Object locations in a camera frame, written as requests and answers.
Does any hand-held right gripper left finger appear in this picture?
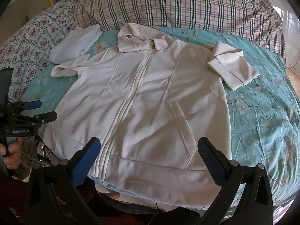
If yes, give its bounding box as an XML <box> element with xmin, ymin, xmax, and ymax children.
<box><xmin>25</xmin><ymin>137</ymin><xmax>104</xmax><ymax>225</ymax></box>

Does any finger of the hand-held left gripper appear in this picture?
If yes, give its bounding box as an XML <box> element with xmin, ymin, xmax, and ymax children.
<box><xmin>30</xmin><ymin>112</ymin><xmax>58</xmax><ymax>125</ymax></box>
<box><xmin>22</xmin><ymin>100</ymin><xmax>43</xmax><ymax>110</ymax></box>

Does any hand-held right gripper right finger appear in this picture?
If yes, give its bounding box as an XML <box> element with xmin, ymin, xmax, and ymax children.
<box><xmin>197</xmin><ymin>137</ymin><xmax>273</xmax><ymax>225</ymax></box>

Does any white zip hoodie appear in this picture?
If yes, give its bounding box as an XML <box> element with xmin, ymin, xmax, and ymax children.
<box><xmin>44</xmin><ymin>23</ymin><xmax>232</xmax><ymax>210</ymax></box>

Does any person's left hand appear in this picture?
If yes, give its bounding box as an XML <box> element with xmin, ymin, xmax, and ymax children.
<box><xmin>0</xmin><ymin>137</ymin><xmax>23</xmax><ymax>169</ymax></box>

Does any teal floral bed sheet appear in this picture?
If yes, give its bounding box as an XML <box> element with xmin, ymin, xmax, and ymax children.
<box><xmin>22</xmin><ymin>26</ymin><xmax>300</xmax><ymax>210</ymax></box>

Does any floral blanket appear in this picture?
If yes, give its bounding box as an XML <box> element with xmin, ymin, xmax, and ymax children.
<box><xmin>0</xmin><ymin>0</ymin><xmax>81</xmax><ymax>169</ymax></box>

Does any folded white garment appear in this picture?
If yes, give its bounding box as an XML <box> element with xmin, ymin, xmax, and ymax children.
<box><xmin>49</xmin><ymin>24</ymin><xmax>102</xmax><ymax>64</ymax></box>

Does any plaid quilt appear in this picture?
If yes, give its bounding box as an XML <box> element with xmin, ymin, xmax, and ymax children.
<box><xmin>75</xmin><ymin>0</ymin><xmax>287</xmax><ymax>57</ymax></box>

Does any black cable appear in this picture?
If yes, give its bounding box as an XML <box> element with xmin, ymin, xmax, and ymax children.
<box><xmin>149</xmin><ymin>202</ymin><xmax>166</xmax><ymax>225</ymax></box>

